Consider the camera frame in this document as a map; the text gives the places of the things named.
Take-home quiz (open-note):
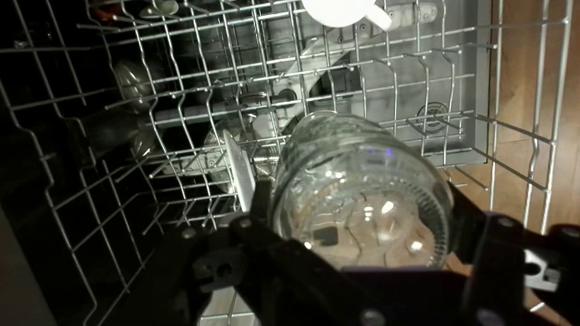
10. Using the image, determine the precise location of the white ceramic mug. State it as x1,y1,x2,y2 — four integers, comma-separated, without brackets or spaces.
298,0,394,32

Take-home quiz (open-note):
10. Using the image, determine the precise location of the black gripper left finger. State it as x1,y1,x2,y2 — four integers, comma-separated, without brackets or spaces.
173,177,364,326

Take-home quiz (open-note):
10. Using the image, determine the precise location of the built-in dishwasher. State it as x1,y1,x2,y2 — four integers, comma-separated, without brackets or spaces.
262,0,494,175

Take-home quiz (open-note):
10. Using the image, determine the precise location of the white ceramic plate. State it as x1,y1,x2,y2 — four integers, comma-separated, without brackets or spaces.
220,128,258,213

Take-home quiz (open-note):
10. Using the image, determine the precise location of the small clear drinking glass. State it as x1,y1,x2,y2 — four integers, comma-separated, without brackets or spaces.
110,57,159,115

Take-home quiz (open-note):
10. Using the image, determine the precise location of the grey wire dishwasher rack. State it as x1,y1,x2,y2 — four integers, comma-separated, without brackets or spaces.
0,0,574,326

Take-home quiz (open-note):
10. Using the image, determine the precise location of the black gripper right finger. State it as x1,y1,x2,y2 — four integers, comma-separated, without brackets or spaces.
443,182,580,326

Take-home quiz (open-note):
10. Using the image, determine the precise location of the clear glass jar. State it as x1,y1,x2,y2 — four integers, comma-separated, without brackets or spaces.
269,110,456,271

